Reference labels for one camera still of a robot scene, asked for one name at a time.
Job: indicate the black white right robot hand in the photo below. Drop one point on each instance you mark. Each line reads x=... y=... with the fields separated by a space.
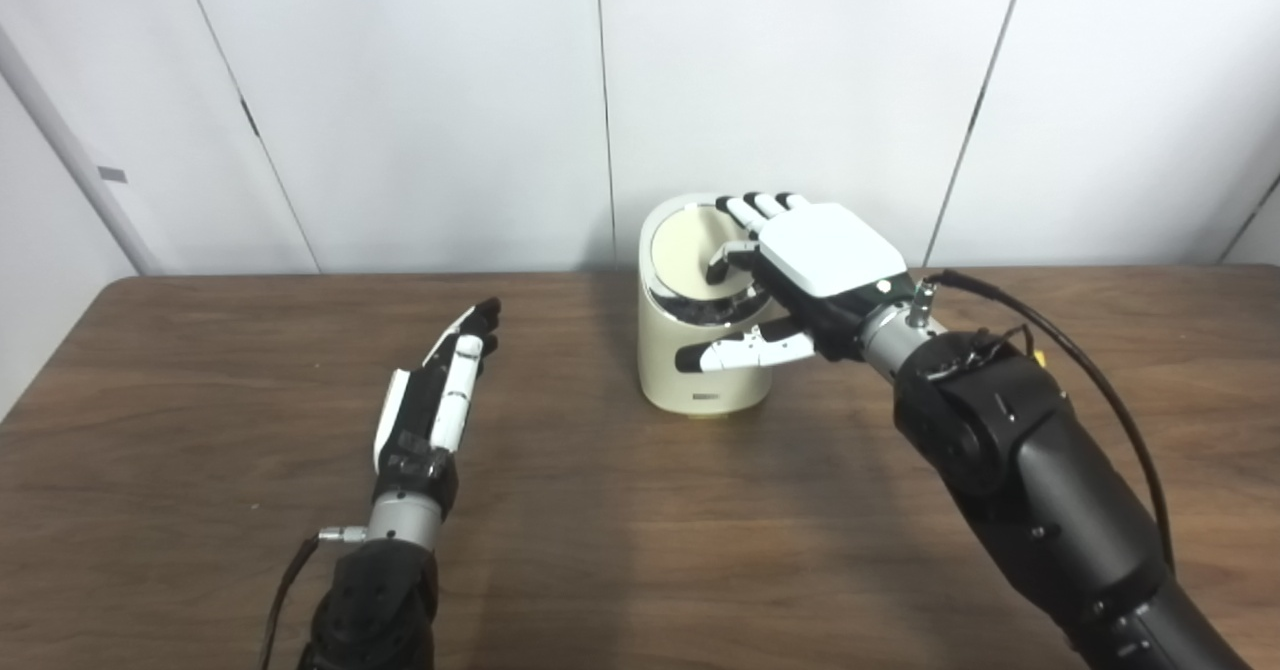
x=830 y=250

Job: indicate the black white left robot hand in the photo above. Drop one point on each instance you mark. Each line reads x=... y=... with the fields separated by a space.
x=430 y=420

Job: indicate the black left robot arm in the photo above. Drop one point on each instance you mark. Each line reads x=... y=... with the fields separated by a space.
x=385 y=600

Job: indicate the round cream bin lid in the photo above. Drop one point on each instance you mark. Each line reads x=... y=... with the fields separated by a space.
x=685 y=250

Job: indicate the cream-colored bin body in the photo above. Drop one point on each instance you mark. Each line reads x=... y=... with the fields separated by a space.
x=665 y=375

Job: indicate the small grey wall tag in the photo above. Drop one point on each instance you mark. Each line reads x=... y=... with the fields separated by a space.
x=112 y=174

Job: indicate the black wall panel hinge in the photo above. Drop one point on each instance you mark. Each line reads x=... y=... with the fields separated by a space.
x=249 y=118

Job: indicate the black bin liner bag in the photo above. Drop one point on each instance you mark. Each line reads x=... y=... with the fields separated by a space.
x=700 y=308

